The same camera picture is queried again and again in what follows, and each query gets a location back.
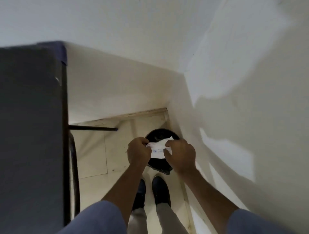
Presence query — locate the person's left hand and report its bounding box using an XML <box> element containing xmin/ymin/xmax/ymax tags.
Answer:
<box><xmin>127</xmin><ymin>137</ymin><xmax>152</xmax><ymax>167</ymax></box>

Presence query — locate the person's right hand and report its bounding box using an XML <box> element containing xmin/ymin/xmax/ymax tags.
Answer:
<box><xmin>163</xmin><ymin>139</ymin><xmax>197</xmax><ymax>175</ymax></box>

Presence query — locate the white paper sheet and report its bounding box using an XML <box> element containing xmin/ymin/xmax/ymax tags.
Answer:
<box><xmin>146</xmin><ymin>136</ymin><xmax>173</xmax><ymax>159</ymax></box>

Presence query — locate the person's left forearm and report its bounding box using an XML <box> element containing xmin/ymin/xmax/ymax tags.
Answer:
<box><xmin>101</xmin><ymin>161</ymin><xmax>147</xmax><ymax>212</ymax></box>

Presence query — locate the person's right forearm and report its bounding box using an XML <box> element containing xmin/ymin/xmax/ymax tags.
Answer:
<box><xmin>179</xmin><ymin>167</ymin><xmax>239</xmax><ymax>232</ymax></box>

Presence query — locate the black trash bin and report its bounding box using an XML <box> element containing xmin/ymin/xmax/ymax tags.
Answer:
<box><xmin>145</xmin><ymin>129</ymin><xmax>181</xmax><ymax>175</ymax></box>

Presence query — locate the person's right black shoe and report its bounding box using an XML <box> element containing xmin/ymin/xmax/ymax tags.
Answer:
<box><xmin>152</xmin><ymin>176</ymin><xmax>171</xmax><ymax>208</ymax></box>

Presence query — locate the person's black shoe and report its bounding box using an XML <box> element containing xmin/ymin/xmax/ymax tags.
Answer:
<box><xmin>152</xmin><ymin>176</ymin><xmax>171</xmax><ymax>208</ymax></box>
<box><xmin>132</xmin><ymin>179</ymin><xmax>147</xmax><ymax>212</ymax></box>

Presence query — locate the person's left black shoe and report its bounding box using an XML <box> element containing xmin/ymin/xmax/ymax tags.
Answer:
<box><xmin>132</xmin><ymin>179</ymin><xmax>147</xmax><ymax>212</ymax></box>

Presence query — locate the person's right trouser leg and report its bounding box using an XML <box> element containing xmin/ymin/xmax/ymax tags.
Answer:
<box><xmin>156</xmin><ymin>202</ymin><xmax>189</xmax><ymax>234</ymax></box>

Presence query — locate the person's trouser leg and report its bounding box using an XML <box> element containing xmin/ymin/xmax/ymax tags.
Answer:
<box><xmin>127</xmin><ymin>207</ymin><xmax>148</xmax><ymax>234</ymax></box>
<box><xmin>156</xmin><ymin>202</ymin><xmax>189</xmax><ymax>234</ymax></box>

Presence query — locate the person's left trouser leg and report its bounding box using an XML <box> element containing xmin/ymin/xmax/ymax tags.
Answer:
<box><xmin>127</xmin><ymin>207</ymin><xmax>148</xmax><ymax>234</ymax></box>

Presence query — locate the person's left blue sleeve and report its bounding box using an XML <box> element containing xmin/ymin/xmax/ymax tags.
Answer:
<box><xmin>56</xmin><ymin>200</ymin><xmax>128</xmax><ymax>234</ymax></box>

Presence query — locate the person's blue sleeve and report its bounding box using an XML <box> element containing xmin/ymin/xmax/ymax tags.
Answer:
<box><xmin>56</xmin><ymin>200</ymin><xmax>128</xmax><ymax>234</ymax></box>
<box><xmin>226</xmin><ymin>209</ymin><xmax>309</xmax><ymax>234</ymax></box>

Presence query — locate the person's right blue sleeve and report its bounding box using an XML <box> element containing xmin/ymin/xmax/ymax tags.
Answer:
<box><xmin>226</xmin><ymin>209</ymin><xmax>309</xmax><ymax>234</ymax></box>

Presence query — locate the grey table with black frame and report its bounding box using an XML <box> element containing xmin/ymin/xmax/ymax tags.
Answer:
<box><xmin>0</xmin><ymin>41</ymin><xmax>118</xmax><ymax>234</ymax></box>

